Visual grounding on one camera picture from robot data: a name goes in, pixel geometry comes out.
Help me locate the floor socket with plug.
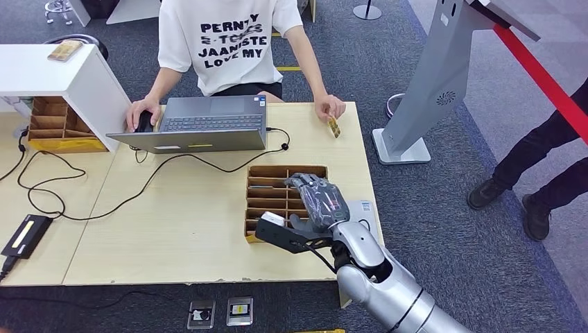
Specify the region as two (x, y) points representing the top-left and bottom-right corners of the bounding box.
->
(187, 299), (217, 331)

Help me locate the chrome chair base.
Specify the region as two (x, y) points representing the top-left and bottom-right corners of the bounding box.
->
(44, 0), (74, 26)

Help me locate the bystander person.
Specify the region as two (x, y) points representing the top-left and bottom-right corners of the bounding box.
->
(466, 89), (588, 242)

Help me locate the red barrier belt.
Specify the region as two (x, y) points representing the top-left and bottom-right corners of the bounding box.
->
(492, 23), (588, 144)

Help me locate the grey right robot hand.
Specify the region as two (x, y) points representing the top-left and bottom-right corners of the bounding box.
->
(284, 172), (351, 234)

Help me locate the white shelf box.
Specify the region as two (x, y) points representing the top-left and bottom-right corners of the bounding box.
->
(0, 43), (133, 153)

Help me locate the floor socket plate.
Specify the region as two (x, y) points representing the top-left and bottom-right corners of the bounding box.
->
(225, 296), (254, 327)

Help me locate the black box yellow label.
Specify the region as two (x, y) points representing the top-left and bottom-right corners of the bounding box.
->
(0, 214), (53, 261)

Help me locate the white floor panel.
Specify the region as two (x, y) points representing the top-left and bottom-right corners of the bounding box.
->
(105, 0), (161, 25)

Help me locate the grey kiosk stand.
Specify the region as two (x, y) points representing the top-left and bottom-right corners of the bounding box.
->
(371, 0), (542, 165)

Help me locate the person's right hand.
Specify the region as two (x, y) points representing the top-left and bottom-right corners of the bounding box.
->
(126, 97), (162, 134)

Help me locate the black computer mouse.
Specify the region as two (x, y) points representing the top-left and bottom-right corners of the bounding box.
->
(137, 111), (155, 134)

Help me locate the round stanchion base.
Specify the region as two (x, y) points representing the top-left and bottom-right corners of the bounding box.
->
(352, 0), (383, 21)

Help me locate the chrome ring base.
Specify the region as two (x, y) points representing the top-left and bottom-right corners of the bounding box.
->
(386, 93), (405, 119)

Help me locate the black device plug cable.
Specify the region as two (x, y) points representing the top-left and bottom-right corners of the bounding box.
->
(0, 256), (19, 282)

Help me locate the wooden card organizer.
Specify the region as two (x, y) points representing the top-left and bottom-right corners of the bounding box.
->
(26, 96), (109, 155)
(243, 164), (329, 244)

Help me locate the black shoe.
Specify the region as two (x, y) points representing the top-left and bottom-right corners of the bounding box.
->
(521, 193), (551, 242)
(467, 178), (506, 210)

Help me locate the grey laptop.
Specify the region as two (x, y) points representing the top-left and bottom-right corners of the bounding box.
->
(105, 95), (268, 155)

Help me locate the person's left hand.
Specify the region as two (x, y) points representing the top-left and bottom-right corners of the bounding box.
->
(314, 94), (347, 123)

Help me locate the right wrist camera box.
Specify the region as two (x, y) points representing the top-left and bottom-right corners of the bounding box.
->
(254, 211), (334, 255)

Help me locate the black cable with connector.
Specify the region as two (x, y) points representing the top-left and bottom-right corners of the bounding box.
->
(0, 130), (28, 183)

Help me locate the black laptop power cable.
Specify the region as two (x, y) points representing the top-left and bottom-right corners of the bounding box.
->
(16, 126), (291, 223)

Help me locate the black round stool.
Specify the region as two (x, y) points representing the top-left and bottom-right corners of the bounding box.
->
(43, 34), (109, 62)

